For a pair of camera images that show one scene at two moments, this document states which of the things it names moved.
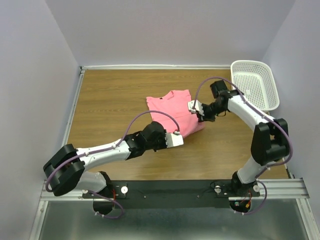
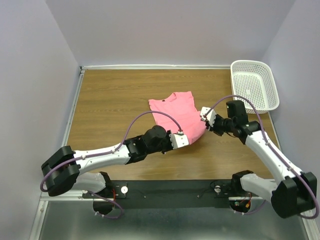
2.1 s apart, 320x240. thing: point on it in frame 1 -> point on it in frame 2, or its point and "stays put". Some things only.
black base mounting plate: (165, 194) stays put
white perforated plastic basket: (253, 79) stays put
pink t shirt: (175, 104) stays put
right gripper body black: (209, 115) -> (219, 126)
